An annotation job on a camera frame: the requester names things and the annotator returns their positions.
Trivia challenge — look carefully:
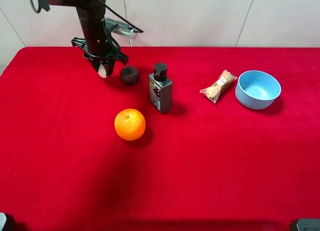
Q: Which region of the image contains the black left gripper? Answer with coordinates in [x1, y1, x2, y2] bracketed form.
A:
[71, 25, 129, 78]

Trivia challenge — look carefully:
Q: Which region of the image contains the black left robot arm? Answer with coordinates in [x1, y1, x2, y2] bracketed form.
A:
[29, 0, 128, 79]

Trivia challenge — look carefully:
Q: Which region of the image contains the dark brown cracked ball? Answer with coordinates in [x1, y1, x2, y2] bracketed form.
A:
[120, 65, 139, 86]

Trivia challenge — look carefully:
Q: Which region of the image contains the dark grey flip-cap bottle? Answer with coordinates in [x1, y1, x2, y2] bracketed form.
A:
[148, 63, 173, 114]

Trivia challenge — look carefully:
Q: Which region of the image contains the orange fruit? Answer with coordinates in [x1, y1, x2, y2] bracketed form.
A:
[114, 108, 146, 141]

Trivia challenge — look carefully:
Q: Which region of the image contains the gold chocolate ball packet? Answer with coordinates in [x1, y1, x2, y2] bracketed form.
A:
[199, 69, 238, 104]

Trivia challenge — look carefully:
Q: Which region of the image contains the red velvet table cloth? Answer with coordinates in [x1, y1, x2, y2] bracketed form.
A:
[0, 47, 320, 231]

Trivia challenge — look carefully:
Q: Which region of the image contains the light blue bowl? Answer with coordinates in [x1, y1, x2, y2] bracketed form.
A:
[235, 70, 282, 110]

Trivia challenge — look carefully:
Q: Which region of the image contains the black base block left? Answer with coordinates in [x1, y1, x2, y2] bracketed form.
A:
[0, 212, 15, 231]

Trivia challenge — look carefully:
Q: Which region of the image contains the black base block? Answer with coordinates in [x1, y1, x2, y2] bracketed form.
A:
[0, 212, 15, 231]
[289, 218, 320, 231]

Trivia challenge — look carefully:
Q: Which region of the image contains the black base block right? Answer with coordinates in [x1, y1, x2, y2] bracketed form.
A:
[289, 218, 320, 231]

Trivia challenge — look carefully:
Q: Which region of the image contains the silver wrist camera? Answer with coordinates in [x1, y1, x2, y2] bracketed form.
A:
[101, 18, 138, 39]

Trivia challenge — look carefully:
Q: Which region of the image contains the black cable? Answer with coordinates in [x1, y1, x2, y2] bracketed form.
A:
[84, 0, 144, 57]

